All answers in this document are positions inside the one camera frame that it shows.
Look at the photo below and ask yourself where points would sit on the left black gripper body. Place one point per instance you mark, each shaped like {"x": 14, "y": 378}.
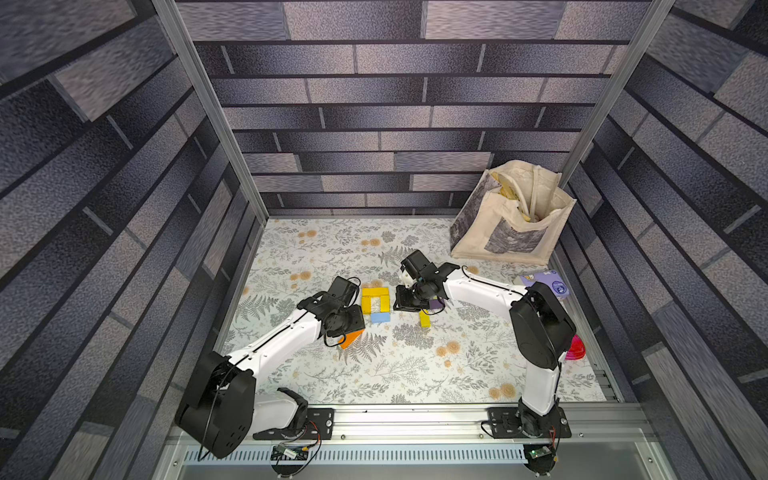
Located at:
{"x": 352, "y": 320}

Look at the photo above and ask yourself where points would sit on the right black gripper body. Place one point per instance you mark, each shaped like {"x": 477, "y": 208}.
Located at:
{"x": 408, "y": 298}

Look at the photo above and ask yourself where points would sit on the orange block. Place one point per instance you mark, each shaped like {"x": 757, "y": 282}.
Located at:
{"x": 350, "y": 338}

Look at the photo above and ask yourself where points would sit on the small yellow block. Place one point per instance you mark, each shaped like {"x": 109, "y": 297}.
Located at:
{"x": 366, "y": 305}
{"x": 384, "y": 304}

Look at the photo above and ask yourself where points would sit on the long yellow block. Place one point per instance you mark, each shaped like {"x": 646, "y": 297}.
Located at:
{"x": 425, "y": 319}
{"x": 375, "y": 292}

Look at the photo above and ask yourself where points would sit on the light blue block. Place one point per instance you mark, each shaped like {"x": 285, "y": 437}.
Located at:
{"x": 379, "y": 318}

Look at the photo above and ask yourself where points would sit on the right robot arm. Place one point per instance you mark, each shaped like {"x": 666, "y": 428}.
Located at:
{"x": 543, "y": 329}

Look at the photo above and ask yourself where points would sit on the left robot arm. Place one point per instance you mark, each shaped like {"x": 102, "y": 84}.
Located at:
{"x": 220, "y": 407}

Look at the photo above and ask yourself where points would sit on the cream canvas tote bag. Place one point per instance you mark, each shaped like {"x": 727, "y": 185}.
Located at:
{"x": 515, "y": 214}

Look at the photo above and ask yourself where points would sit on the purple tissue box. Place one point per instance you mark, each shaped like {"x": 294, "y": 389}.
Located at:
{"x": 550, "y": 278}

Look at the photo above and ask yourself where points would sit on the left circuit board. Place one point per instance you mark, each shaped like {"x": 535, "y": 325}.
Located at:
{"x": 282, "y": 453}

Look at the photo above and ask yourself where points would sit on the circuit board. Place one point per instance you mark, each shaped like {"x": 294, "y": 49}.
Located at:
{"x": 540, "y": 459}
{"x": 282, "y": 453}

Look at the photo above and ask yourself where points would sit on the pink plastic bowl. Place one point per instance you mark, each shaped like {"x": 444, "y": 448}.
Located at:
{"x": 577, "y": 350}

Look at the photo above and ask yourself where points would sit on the right circuit board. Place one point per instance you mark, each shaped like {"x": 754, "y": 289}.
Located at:
{"x": 540, "y": 459}

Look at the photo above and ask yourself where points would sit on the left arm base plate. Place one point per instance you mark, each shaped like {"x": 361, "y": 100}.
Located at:
{"x": 315, "y": 422}

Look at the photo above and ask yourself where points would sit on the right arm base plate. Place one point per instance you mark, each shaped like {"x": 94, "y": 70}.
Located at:
{"x": 513, "y": 423}

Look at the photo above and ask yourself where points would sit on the aluminium front rail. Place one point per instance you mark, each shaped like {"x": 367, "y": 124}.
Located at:
{"x": 473, "y": 423}

